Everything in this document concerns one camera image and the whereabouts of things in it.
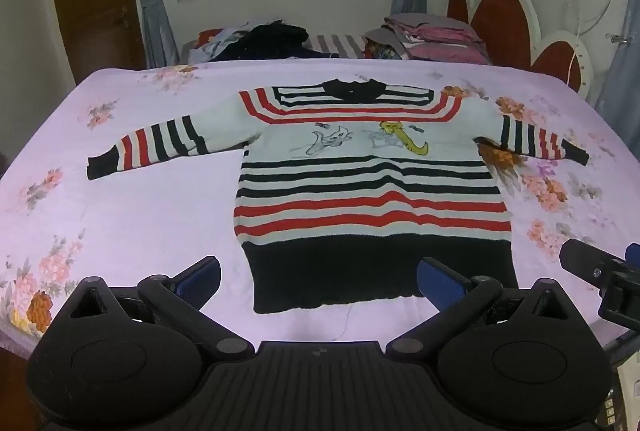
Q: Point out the grey hanging cloth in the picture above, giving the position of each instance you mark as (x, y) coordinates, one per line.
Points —
(625, 76)

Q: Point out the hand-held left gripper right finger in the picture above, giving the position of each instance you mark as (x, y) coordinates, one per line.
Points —
(440, 283)

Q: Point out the grey striped mattress cover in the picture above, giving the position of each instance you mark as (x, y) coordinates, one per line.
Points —
(335, 45)

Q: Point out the stack of pink pillows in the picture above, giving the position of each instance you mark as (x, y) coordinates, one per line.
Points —
(440, 41)

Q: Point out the pink floral bed sheet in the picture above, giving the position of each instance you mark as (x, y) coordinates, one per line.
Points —
(150, 211)

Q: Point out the pile of dark clothes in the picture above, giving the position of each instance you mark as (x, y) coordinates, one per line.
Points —
(275, 38)

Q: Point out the grey device with buttons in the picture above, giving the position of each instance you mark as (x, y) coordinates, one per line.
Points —
(627, 381)

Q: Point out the striped knit sweater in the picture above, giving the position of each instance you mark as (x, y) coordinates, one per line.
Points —
(370, 211)

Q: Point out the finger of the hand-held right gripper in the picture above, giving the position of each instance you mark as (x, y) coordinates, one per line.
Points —
(582, 258)
(634, 252)

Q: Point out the colourful printed cloth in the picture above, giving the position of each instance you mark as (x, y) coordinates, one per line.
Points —
(382, 51)

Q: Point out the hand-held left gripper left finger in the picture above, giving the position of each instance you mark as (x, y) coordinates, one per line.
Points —
(197, 281)

